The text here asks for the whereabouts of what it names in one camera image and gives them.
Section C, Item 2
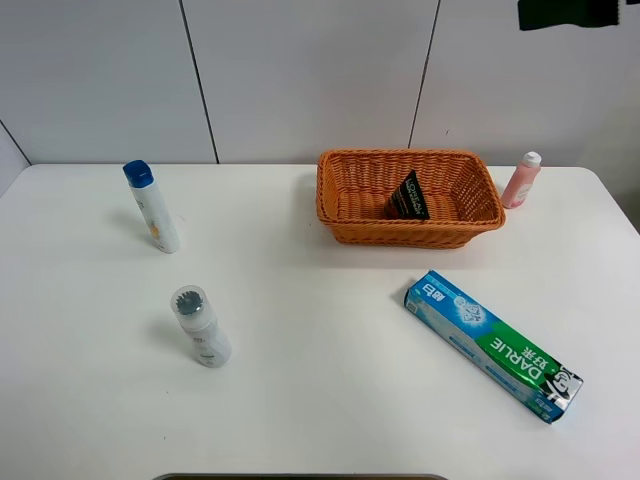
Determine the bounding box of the pink bottle white cap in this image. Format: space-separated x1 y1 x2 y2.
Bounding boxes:
501 151 542 209

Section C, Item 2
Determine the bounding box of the black face wash tube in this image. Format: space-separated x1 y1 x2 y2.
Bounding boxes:
384 170 430 220

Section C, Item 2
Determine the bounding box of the orange wicker basket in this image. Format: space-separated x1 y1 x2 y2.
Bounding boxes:
316 149 506 249

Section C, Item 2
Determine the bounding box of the white bottle blue cap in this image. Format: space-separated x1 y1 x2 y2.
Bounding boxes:
123 160 180 254

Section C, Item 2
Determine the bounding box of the dark object top corner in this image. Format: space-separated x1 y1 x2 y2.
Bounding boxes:
517 0 620 31

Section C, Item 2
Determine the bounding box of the white bottle clear brush cap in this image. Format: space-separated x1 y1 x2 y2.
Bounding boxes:
170 285 231 368

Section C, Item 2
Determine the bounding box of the green blue toothpaste box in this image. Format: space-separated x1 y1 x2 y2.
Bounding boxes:
404 270 583 424

